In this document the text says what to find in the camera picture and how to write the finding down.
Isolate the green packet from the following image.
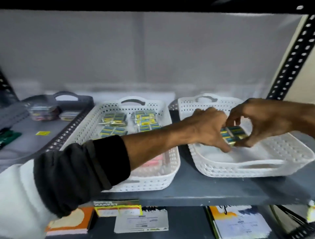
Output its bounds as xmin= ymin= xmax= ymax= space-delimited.
xmin=0 ymin=129 xmax=22 ymax=149

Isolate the white paper label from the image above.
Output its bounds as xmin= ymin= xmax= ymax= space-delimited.
xmin=114 ymin=209 xmax=169 ymax=234

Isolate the person's left forearm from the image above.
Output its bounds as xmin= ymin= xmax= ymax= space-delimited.
xmin=33 ymin=121 xmax=193 ymax=218

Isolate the person's right hand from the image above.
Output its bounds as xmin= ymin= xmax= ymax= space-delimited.
xmin=225 ymin=98 xmax=296 ymax=148

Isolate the yellow green shelf label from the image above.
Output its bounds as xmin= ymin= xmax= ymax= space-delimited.
xmin=93 ymin=200 xmax=143 ymax=217

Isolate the grey shelf board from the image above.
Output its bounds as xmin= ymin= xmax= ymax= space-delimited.
xmin=0 ymin=109 xmax=315 ymax=207

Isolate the empty white perforated basket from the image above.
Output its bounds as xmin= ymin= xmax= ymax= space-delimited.
xmin=168 ymin=93 xmax=315 ymax=178

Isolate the yellow white notebook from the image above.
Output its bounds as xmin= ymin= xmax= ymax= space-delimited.
xmin=206 ymin=205 xmax=272 ymax=239

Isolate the orange white notebook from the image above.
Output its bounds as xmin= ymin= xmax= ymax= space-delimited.
xmin=45 ymin=206 xmax=95 ymax=236

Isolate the black overhead shelf edge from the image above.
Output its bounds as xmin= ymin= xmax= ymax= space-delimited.
xmin=0 ymin=0 xmax=315 ymax=15

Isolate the multicoloured wrapped pack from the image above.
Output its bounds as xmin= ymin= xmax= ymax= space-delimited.
xmin=28 ymin=104 xmax=61 ymax=121

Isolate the small striped wrapped pack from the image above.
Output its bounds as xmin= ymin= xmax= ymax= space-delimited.
xmin=59 ymin=111 xmax=81 ymax=121

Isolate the person's right forearm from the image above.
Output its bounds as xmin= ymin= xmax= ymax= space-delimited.
xmin=292 ymin=101 xmax=315 ymax=139

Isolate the grey perforated basket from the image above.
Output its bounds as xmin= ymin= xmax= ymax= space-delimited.
xmin=0 ymin=91 xmax=95 ymax=173

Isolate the white jacket sleeve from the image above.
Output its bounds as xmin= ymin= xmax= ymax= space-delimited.
xmin=0 ymin=159 xmax=61 ymax=239

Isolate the white perforated basket with packs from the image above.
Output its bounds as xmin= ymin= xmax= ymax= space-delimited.
xmin=60 ymin=96 xmax=181 ymax=193

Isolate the yellow green matchbox pack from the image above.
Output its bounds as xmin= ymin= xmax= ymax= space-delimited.
xmin=137 ymin=123 xmax=162 ymax=132
xmin=99 ymin=112 xmax=127 ymax=127
xmin=220 ymin=126 xmax=249 ymax=146
xmin=98 ymin=126 xmax=128 ymax=138
xmin=132 ymin=110 xmax=158 ymax=125

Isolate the pink packet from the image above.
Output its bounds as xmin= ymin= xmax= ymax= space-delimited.
xmin=141 ymin=153 xmax=168 ymax=169

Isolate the person's left hand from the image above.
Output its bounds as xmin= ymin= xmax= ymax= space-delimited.
xmin=183 ymin=107 xmax=232 ymax=153

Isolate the black diagonal rack brace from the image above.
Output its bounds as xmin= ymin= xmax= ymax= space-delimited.
xmin=271 ymin=204 xmax=315 ymax=239

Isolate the black perforated rack post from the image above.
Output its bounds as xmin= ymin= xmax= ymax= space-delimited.
xmin=266 ymin=14 xmax=315 ymax=100
xmin=0 ymin=70 xmax=19 ymax=107

